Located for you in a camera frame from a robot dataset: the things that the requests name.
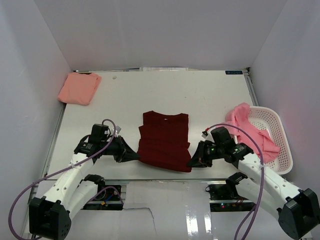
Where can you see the dark red t shirt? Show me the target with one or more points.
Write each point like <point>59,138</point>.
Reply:
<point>164,141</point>

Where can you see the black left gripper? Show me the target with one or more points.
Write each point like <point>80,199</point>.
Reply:
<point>125,153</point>

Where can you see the papers behind table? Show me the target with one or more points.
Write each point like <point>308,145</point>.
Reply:
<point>163,69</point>

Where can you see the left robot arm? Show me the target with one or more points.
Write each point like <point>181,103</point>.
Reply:
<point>51,215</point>

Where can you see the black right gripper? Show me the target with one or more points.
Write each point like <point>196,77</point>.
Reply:
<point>199,160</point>

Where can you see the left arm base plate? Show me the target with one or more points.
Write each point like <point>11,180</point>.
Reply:
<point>112,193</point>

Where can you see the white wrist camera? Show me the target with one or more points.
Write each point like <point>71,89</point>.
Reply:
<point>206,135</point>
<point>115,131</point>

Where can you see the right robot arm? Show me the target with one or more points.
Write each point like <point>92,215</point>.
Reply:
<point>296,210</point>

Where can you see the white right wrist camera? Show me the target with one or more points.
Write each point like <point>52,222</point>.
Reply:
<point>206,135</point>

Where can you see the pink t shirt in basket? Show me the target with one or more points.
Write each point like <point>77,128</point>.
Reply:
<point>239,117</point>

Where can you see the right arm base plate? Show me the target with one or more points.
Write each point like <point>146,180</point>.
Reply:
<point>221,192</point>

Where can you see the folded salmon t shirt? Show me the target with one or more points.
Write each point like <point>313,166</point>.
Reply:
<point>79,88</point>

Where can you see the white perforated plastic basket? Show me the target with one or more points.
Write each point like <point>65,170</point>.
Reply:
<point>264,118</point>

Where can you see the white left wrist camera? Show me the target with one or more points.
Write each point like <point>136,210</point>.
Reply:
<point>115,131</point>

